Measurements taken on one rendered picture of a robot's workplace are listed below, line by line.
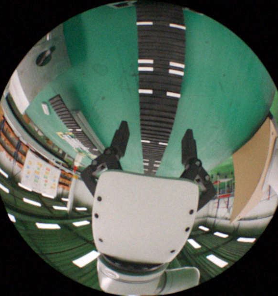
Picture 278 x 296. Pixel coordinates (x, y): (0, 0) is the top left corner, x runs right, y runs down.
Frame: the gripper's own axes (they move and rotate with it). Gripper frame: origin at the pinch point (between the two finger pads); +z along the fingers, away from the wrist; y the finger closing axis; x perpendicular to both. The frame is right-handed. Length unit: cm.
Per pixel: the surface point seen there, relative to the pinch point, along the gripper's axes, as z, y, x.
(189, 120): 6.2, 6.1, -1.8
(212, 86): 6.2, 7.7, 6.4
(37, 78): -0.6, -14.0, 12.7
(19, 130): 2, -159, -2
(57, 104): 2.9, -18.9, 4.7
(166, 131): 2.9, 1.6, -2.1
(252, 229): -336, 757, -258
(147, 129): 2.8, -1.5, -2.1
